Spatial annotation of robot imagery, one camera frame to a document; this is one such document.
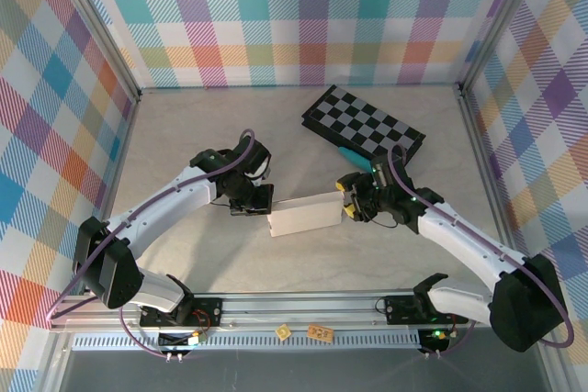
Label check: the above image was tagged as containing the teal plastic cylinder tool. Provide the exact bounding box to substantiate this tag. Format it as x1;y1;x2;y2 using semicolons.
337;146;373;173

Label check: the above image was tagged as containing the black and grey chessboard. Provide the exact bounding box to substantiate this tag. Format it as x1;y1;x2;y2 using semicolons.
300;84;426;166

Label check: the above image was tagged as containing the black controller board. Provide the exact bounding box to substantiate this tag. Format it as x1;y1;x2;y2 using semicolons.
158;330;208;353
417;327;454;354

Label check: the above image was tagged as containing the aluminium side rail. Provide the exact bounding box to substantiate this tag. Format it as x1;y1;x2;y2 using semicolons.
457;83;523;260
103;91;141;223

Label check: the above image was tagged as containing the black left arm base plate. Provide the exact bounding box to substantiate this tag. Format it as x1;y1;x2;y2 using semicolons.
140;296;224;327

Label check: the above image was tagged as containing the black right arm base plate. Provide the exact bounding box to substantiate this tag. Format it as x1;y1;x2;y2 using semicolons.
383;294;469;325

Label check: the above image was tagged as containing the aluminium mounting rail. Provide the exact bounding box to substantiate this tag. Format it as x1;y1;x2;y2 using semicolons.
50;288;557;333

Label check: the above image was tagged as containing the white slotted cable duct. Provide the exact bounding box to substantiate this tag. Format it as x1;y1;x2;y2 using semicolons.
73;334;424;352

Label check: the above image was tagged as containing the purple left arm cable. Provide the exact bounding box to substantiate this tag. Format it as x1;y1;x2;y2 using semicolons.
48;129;256;359

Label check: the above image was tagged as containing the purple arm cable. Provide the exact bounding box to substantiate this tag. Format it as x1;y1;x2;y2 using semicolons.
48;129;256;359
389;143;575;359

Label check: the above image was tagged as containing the aluminium frame post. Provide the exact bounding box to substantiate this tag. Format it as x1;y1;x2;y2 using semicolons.
45;0;143;104
457;0;552;97

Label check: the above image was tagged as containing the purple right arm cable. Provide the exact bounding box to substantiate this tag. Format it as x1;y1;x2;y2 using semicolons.
389;143;575;359

